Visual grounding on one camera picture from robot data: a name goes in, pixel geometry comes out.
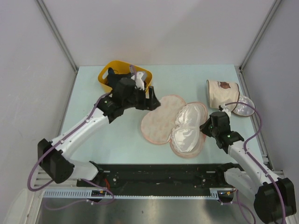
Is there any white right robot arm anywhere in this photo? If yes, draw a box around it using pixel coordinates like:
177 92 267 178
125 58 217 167
200 111 297 224

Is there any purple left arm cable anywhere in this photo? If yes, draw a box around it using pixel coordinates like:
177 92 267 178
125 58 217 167
27 64 137 210

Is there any black clothes pile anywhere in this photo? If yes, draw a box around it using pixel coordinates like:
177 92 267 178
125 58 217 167
107 67 132 89

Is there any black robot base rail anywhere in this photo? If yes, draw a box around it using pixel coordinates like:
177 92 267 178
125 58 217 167
91 163 241 193

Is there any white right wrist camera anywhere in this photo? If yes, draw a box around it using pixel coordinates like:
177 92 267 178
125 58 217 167
219 105 231 116

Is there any white slotted cable duct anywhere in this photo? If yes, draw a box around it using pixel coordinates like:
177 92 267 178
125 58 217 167
43 188 234 200

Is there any pink tulip mesh laundry bag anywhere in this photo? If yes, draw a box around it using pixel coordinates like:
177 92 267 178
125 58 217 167
141 95 207 159

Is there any white satin bra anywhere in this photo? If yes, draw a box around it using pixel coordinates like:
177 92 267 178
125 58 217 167
171 102 206 157

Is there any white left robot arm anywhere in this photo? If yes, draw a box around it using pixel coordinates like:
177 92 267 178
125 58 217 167
38 78 161 187

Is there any beige fabric storage bag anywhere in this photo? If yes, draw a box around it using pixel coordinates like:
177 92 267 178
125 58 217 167
206 80 255 117

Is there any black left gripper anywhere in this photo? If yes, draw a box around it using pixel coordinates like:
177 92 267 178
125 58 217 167
123 86 160 111

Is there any yellow plastic basket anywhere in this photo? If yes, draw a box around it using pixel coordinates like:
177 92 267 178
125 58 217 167
98 60 153 95

